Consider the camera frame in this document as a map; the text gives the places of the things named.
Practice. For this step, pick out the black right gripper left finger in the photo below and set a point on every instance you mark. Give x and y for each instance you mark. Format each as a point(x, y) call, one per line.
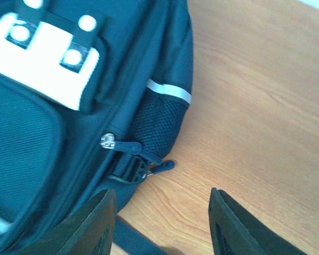
point(88, 231)

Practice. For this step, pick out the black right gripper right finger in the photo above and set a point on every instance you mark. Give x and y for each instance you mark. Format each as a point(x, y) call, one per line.
point(234, 230)

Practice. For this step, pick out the navy blue backpack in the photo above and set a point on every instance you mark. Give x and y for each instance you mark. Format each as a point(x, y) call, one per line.
point(92, 97)

